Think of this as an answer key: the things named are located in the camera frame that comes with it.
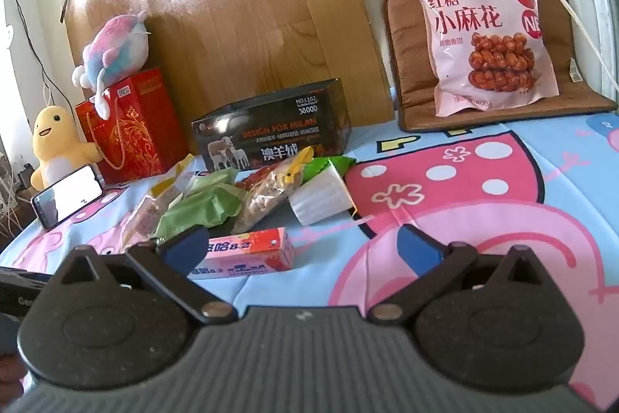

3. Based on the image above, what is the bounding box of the light green snack packet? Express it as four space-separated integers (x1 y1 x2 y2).
153 183 246 240

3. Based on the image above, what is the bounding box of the person's hand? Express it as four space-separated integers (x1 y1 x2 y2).
0 354 27 407

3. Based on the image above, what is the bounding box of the clear brown snack bag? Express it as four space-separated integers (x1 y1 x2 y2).
121 154 195 250

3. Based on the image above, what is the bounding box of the black smartphone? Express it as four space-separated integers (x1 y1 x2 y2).
31 166 104 231

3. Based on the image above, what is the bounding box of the pink snack box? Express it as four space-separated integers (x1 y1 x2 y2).
188 228 295 280

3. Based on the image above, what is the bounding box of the clear nut snack bag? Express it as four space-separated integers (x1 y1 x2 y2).
232 147 314 235

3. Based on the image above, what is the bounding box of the red gift bag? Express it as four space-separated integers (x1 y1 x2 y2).
75 68 189 185

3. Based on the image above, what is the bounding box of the white plastic snack pack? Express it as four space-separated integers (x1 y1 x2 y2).
289 168 355 226

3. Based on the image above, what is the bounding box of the yellow duck plush toy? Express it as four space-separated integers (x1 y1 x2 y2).
31 106 103 192

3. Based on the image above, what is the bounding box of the cartoon pig tablecloth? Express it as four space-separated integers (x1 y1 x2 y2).
1 114 618 412

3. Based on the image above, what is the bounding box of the bright green snack packet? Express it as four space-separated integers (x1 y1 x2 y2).
302 156 357 183

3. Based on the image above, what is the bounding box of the brown seat cushion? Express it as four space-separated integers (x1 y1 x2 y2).
380 0 619 133

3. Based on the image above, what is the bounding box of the black sheep print box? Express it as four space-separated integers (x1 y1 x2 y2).
192 79 351 172

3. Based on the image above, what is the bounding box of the pink blue plush toy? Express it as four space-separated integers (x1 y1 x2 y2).
71 10 150 120

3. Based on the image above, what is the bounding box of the pink twisted snack bag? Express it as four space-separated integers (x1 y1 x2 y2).
419 0 559 117

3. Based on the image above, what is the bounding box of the wooden board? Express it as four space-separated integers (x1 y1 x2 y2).
64 0 393 129

